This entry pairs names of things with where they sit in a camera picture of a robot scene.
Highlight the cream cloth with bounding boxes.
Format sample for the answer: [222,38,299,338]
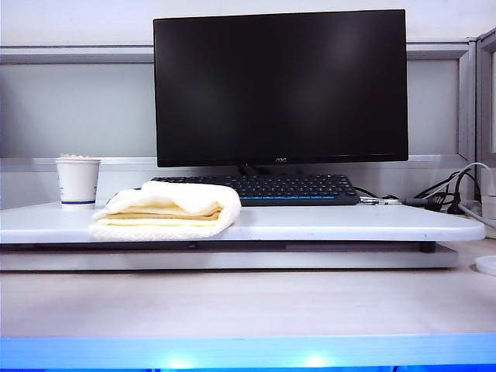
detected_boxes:
[88,180,243,242]

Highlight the black keyboard with blue strip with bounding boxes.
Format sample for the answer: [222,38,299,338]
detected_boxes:
[150,174,361,207]

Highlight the white desk riser platform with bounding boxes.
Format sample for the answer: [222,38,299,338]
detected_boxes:
[0,199,487,245]

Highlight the black computer monitor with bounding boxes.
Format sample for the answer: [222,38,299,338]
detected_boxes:
[153,9,410,175]

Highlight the clear and black pen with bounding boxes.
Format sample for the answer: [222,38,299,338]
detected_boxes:
[359,196,432,206]

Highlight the white paper cup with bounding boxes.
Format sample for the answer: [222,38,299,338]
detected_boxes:
[55,157,102,211]

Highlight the white round disc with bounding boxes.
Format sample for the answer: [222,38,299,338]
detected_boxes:
[474,255,496,275]

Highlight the grey side partition panel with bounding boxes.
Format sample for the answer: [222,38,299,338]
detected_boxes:
[475,26,496,167]

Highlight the black keyboard cable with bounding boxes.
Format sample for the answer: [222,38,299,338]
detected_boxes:
[353,186,391,199]

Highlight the thin black cable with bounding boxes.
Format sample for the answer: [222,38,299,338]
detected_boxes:
[412,170,473,199]

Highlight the thick black cable with plug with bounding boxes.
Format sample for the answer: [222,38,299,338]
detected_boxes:
[445,172,482,215]

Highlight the grey aluminium partition frame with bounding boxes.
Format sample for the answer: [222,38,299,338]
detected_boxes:
[0,38,478,174]

